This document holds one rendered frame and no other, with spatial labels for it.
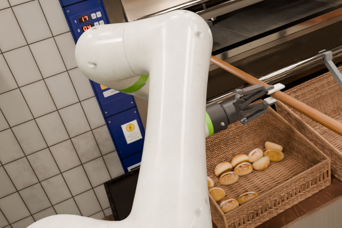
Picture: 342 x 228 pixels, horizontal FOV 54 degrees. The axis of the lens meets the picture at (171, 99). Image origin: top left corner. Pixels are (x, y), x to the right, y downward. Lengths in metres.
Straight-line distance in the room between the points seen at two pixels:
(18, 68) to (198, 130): 1.06
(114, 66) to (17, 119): 0.93
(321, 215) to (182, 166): 1.28
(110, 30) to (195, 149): 0.31
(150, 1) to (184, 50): 0.91
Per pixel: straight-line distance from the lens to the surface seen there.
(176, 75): 0.55
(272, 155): 1.83
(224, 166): 1.77
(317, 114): 1.05
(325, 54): 1.53
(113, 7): 1.45
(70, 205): 1.79
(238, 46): 1.72
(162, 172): 0.47
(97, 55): 0.67
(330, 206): 1.70
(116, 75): 0.68
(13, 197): 1.73
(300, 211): 1.62
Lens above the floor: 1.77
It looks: 26 degrees down
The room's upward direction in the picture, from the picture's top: 15 degrees counter-clockwise
